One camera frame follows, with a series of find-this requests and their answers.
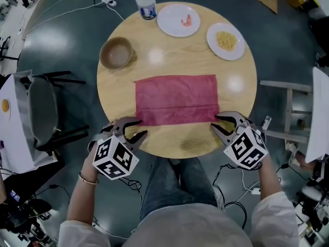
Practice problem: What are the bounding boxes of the white folding table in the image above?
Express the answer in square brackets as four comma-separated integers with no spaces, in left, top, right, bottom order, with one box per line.
[259,66,329,164]

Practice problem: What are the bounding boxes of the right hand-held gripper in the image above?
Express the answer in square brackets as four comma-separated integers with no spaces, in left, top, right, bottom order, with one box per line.
[211,111,268,171]

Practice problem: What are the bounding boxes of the clear plastic water bottle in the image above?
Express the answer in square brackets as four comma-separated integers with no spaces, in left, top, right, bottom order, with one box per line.
[135,0,157,20]

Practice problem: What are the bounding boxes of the yellow noodles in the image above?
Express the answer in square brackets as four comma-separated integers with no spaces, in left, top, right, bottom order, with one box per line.
[215,30,237,51]

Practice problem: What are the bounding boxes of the red cloth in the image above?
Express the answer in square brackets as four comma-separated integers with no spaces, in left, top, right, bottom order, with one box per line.
[133,74,221,127]

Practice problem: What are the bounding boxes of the table with white tablecloth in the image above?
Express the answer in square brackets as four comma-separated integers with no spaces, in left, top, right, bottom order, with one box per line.
[0,69,59,174]

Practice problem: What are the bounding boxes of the round wooden table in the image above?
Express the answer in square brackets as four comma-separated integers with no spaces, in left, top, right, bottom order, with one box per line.
[97,1,258,160]

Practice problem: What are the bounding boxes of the grey chair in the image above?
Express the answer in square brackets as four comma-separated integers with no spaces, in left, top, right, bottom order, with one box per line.
[20,70,90,151]

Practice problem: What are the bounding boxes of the pink shrimp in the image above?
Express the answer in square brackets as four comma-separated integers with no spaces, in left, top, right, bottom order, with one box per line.
[180,14,193,27]

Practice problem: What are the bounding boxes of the person's right forearm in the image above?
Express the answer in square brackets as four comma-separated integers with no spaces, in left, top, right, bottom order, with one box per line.
[258,155,282,203]

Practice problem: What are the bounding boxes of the person's blue jeans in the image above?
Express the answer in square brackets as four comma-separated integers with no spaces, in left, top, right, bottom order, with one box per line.
[140,157,219,220]

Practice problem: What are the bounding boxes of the white round plate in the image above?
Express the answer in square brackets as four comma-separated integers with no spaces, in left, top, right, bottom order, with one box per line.
[156,3,201,38]
[206,22,245,61]

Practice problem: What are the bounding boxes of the brown bowl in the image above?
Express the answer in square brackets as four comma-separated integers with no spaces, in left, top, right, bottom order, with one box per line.
[99,37,134,69]

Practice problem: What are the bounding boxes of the small white plate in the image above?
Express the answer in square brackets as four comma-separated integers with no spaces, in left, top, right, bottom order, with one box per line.
[0,98,12,120]

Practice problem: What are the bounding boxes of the person's left forearm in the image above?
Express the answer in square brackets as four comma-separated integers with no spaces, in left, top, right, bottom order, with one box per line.
[67,161,100,222]

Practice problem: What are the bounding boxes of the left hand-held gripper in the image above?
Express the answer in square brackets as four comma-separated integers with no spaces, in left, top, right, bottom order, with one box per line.
[88,117,149,181]

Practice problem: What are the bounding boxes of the person's white shirt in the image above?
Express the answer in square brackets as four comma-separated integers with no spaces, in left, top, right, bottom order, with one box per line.
[58,190,300,247]

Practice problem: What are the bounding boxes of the thin bracelet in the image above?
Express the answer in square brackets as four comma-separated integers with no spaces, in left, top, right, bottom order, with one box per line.
[78,171,100,185]

